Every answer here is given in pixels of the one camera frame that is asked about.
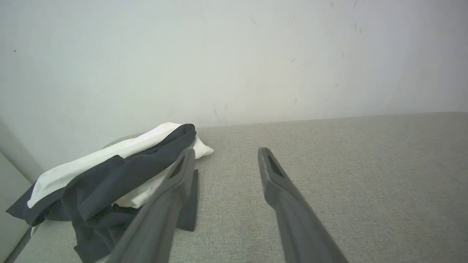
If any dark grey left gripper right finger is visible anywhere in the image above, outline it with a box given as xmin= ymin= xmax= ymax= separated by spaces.
xmin=257 ymin=147 xmax=348 ymax=263

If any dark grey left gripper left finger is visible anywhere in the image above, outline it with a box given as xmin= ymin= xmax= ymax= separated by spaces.
xmin=106 ymin=147 xmax=196 ymax=263

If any white shirt with black sleeves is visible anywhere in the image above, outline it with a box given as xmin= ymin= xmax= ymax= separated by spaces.
xmin=5 ymin=122 xmax=214 ymax=263

